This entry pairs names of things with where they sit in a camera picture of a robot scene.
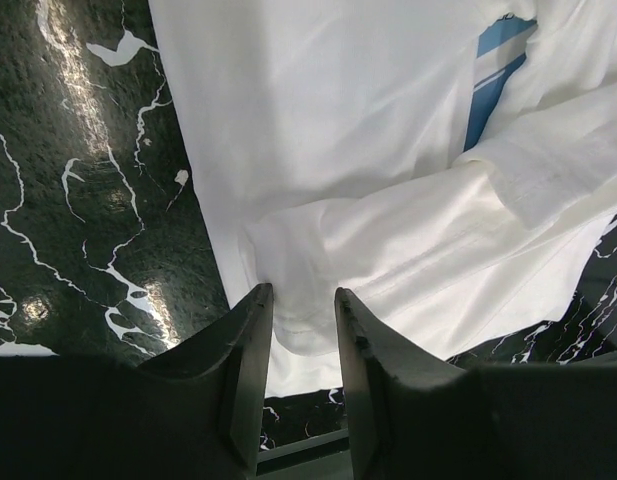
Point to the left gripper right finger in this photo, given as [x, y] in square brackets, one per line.
[412, 415]

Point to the black marble pattern mat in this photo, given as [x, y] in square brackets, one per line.
[103, 244]

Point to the white printed t shirt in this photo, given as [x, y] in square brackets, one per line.
[453, 163]

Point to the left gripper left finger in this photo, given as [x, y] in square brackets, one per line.
[192, 412]

